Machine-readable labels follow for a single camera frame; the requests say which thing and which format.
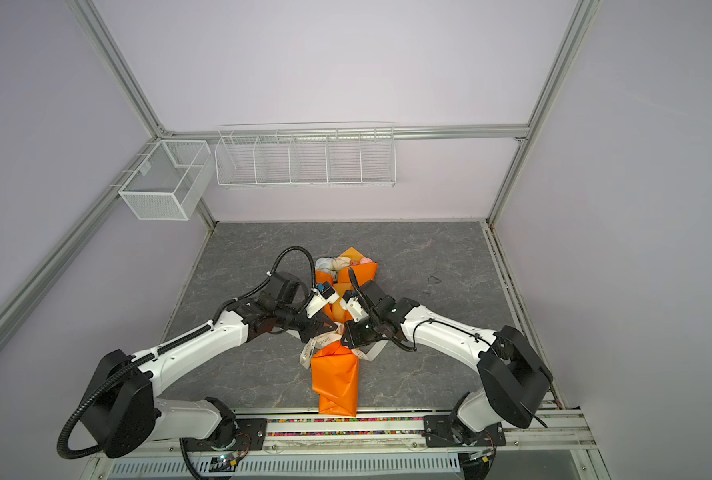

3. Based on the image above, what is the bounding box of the white printed ribbon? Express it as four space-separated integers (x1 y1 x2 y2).
299 323 387 369

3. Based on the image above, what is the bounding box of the white fake rose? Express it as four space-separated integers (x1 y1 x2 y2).
315 257 337 276

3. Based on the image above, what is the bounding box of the cream fake rose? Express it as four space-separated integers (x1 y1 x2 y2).
332 256 353 271

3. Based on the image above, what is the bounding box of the orange wrapping paper sheet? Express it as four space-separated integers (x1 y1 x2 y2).
310 247 378 417

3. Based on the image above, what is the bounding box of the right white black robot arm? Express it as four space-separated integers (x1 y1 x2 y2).
339 281 553 446

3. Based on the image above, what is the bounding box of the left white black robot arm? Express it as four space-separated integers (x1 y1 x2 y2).
56 247 338 463

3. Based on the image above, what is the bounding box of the white mesh box basket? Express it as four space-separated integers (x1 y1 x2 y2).
119 140 215 221

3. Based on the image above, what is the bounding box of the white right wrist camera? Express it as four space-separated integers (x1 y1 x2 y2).
339 290 369 322

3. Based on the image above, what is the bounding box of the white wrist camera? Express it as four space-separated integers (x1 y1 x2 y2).
306 282 339 318
339 290 369 322

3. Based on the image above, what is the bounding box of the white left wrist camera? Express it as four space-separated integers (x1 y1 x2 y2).
306 282 339 318

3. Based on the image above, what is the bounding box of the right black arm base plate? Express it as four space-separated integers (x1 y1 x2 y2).
422 414 506 448

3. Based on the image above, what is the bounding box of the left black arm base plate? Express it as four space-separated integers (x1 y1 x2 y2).
195 417 268 451

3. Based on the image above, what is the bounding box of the white wire shelf basket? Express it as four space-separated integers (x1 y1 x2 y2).
214 122 397 188

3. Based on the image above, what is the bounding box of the white slotted cable duct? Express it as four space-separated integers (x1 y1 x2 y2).
108 453 463 479

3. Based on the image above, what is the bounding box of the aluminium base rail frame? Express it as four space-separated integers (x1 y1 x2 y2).
82 409 610 479

